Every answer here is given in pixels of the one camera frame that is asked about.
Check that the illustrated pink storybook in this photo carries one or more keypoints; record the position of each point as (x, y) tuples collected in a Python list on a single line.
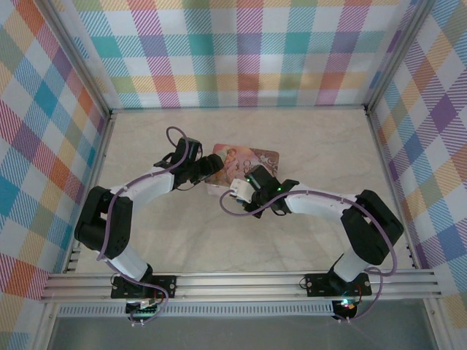
[(237, 158)]

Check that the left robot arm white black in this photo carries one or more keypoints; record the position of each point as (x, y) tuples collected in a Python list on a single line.
[(146, 186)]

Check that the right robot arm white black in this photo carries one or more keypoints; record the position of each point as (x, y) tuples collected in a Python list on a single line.
[(317, 204)]

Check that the green circuit board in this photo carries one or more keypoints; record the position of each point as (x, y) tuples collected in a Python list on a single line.
[(144, 308)]

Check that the black controller with lit LED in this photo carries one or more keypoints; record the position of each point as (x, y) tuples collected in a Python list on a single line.
[(344, 307)]

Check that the aluminium frame bar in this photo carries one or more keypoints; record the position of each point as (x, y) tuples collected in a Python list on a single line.
[(237, 107)]

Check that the aluminium mounting rail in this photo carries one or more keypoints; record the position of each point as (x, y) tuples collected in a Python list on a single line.
[(237, 286)]

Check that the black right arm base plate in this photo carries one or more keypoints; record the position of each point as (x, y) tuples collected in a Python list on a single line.
[(317, 285)]

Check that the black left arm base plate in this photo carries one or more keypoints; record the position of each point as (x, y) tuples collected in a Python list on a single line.
[(164, 285)]

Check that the aluminium frame post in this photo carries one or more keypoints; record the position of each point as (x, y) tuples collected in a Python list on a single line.
[(396, 58), (74, 58)]

